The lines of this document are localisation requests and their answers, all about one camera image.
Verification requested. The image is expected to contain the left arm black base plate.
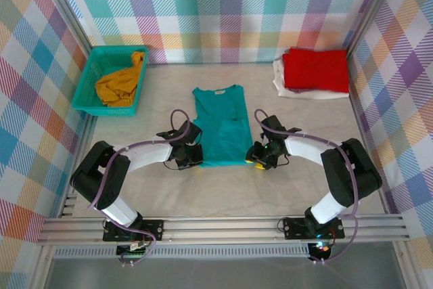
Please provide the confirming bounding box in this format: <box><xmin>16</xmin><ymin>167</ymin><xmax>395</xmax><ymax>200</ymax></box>
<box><xmin>102</xmin><ymin>219</ymin><xmax>165</xmax><ymax>242</ymax></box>

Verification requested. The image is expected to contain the teal plastic basket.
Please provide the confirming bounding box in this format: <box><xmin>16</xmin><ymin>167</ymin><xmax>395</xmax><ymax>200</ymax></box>
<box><xmin>71</xmin><ymin>45</ymin><xmax>150</xmax><ymax>117</ymax></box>

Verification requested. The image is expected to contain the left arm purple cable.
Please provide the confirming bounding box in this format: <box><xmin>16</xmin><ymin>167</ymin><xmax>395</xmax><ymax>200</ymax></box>
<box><xmin>87</xmin><ymin>108</ymin><xmax>190</xmax><ymax>266</ymax></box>

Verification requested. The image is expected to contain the aluminium mounting rail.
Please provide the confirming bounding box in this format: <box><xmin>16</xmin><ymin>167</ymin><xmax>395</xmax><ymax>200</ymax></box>
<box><xmin>37</xmin><ymin>213</ymin><xmax>412</xmax><ymax>246</ymax></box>

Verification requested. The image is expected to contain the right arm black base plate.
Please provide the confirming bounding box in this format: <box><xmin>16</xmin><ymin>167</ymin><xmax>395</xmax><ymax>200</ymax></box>
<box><xmin>282</xmin><ymin>217</ymin><xmax>346</xmax><ymax>240</ymax></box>

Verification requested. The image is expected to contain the mustard yellow t-shirt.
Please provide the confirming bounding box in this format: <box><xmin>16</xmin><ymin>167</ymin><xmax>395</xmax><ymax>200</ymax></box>
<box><xmin>95</xmin><ymin>51</ymin><xmax>146</xmax><ymax>108</ymax></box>

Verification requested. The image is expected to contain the aluminium side rail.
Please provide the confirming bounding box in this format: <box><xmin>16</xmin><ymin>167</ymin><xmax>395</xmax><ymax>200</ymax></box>
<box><xmin>59</xmin><ymin>112</ymin><xmax>98</xmax><ymax>219</ymax></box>

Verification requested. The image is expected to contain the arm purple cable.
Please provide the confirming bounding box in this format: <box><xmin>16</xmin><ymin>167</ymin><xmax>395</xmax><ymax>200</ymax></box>
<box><xmin>87</xmin><ymin>108</ymin><xmax>190</xmax><ymax>266</ymax></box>
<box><xmin>253</xmin><ymin>108</ymin><xmax>361</xmax><ymax>265</ymax></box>

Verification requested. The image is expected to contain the aluminium frame post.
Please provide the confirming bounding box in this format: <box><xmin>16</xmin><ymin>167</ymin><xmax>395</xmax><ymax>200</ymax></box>
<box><xmin>40</xmin><ymin>0</ymin><xmax>94</xmax><ymax>52</ymax></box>
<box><xmin>344</xmin><ymin>0</ymin><xmax>403</xmax><ymax>56</ymax></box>

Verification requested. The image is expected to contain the white folded t-shirt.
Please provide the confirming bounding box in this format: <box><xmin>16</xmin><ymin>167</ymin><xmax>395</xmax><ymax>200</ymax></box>
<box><xmin>272</xmin><ymin>59</ymin><xmax>349</xmax><ymax>100</ymax></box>

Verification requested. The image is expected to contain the red folded t-shirt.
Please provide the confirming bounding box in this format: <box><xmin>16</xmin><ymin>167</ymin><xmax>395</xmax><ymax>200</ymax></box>
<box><xmin>282</xmin><ymin>47</ymin><xmax>350</xmax><ymax>94</ymax></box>

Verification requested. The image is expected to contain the slotted grey cable duct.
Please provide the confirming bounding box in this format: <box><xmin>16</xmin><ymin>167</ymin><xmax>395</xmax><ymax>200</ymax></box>
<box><xmin>53</xmin><ymin>246</ymin><xmax>311</xmax><ymax>259</ymax></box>

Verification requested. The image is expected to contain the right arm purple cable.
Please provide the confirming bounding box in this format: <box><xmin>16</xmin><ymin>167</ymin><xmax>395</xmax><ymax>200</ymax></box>
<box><xmin>253</xmin><ymin>108</ymin><xmax>361</xmax><ymax>265</ymax></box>

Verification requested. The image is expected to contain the teal printed t-shirt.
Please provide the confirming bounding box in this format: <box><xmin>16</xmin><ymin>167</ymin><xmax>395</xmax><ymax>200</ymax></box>
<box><xmin>191</xmin><ymin>84</ymin><xmax>254</xmax><ymax>169</ymax></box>

